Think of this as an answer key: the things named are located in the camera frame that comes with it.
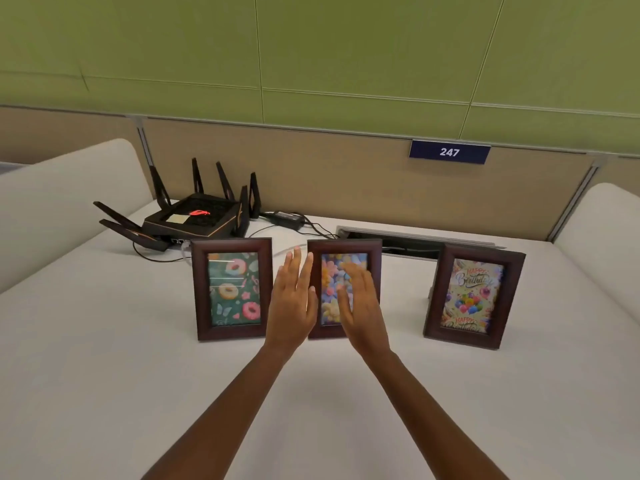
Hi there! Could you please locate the person's left forearm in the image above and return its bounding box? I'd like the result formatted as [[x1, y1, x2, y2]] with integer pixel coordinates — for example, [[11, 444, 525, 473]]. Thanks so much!
[[141, 344, 297, 480]]

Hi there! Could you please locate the white rounded desk divider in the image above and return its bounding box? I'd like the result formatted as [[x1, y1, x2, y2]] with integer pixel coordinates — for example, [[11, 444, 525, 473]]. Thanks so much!
[[0, 139, 156, 295], [554, 183, 640, 315]]

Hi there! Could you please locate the person's right forearm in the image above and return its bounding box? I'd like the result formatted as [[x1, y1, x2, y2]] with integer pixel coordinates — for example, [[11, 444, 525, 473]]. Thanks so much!
[[359, 344, 509, 480]]

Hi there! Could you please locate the person's left hand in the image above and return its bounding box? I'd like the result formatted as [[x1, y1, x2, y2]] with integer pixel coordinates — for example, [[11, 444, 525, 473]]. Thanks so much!
[[264, 246, 319, 357]]

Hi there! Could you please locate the grey desk cable tray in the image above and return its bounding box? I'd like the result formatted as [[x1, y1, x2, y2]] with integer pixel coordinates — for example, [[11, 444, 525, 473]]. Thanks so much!
[[335, 225, 499, 259]]

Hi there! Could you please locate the person's right hand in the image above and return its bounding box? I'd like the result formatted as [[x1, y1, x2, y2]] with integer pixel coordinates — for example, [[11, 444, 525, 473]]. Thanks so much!
[[335, 262, 391, 357]]

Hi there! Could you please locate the brown frame with flower picture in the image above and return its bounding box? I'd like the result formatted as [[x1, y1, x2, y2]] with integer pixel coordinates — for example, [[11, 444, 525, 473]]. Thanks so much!
[[306, 238, 384, 341]]

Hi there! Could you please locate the black power adapter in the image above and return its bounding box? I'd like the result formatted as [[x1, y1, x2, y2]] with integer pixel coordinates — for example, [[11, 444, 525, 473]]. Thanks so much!
[[272, 210, 307, 231]]

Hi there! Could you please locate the black router with antennas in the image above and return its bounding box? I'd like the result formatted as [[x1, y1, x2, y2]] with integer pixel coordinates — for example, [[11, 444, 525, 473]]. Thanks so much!
[[92, 157, 261, 253]]

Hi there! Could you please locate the black router cable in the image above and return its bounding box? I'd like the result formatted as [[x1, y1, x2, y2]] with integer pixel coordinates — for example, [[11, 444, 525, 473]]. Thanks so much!
[[132, 239, 194, 264]]

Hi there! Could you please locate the blue number sign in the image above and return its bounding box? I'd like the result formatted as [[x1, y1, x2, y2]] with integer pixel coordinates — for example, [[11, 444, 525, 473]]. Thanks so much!
[[408, 139, 492, 166]]

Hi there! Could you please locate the black adapter cable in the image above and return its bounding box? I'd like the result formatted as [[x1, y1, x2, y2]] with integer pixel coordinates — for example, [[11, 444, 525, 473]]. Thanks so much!
[[258, 211, 342, 241]]

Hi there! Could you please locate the grey partition post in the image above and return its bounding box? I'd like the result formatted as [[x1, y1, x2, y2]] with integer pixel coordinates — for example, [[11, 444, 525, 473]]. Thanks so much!
[[551, 155, 602, 244], [131, 115, 155, 168]]

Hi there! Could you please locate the brown frame with donut picture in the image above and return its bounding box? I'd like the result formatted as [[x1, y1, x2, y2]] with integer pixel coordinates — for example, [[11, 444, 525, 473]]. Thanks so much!
[[190, 238, 274, 342]]

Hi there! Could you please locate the brown frame with balloon picture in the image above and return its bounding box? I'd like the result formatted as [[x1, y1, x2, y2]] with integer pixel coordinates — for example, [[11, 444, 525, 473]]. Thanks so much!
[[423, 243, 527, 351]]

